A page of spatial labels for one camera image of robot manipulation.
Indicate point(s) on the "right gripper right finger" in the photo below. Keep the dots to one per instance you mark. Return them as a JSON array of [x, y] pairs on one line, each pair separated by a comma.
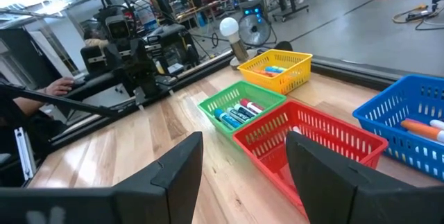
[[326, 189]]

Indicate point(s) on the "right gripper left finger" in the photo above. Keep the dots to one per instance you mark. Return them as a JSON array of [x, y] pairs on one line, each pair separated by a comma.
[[166, 189]]

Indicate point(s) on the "pink thin marker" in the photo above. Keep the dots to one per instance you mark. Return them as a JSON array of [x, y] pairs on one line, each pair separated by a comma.
[[414, 121]]

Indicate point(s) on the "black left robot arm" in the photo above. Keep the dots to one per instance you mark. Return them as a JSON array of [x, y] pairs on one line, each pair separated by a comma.
[[138, 82]]

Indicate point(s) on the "person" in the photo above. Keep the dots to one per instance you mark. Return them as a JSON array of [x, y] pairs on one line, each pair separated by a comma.
[[27, 105], [93, 39]]

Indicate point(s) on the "black side table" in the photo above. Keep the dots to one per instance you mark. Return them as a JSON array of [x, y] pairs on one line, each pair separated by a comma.
[[97, 83]]

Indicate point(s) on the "red plastic basket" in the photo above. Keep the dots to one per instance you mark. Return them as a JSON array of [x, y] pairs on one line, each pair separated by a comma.
[[263, 137]]

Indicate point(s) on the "blue plastic basket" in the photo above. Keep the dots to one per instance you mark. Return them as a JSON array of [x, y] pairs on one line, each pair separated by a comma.
[[381, 127]]

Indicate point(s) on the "cluttered wooden workbench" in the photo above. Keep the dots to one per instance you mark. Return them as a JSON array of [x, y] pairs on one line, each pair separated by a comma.
[[197, 10]]

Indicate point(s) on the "dark blue Expo marker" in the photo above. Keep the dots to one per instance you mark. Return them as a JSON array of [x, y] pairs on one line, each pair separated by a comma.
[[236, 115]]

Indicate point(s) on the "white bulb brass lamp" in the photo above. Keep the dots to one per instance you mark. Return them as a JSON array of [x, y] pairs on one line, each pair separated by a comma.
[[229, 26]]

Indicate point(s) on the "green plastic basket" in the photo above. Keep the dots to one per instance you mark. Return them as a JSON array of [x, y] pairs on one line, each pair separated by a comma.
[[225, 99]]

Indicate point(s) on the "yellow plastic basket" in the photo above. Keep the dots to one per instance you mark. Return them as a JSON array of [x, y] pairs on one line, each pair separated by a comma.
[[284, 83]]

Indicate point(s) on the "round floor fan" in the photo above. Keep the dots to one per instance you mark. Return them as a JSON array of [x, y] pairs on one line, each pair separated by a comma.
[[254, 30]]

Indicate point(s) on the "orange highlighter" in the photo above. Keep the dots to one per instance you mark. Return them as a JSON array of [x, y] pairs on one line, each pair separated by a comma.
[[265, 73]]

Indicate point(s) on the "black computer tower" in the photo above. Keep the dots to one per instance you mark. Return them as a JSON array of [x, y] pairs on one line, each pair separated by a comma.
[[251, 9]]

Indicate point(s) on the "silver aluminium bar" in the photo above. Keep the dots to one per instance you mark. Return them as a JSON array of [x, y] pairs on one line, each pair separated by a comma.
[[25, 154]]

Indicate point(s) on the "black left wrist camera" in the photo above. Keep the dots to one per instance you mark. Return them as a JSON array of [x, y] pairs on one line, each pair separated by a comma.
[[118, 28]]

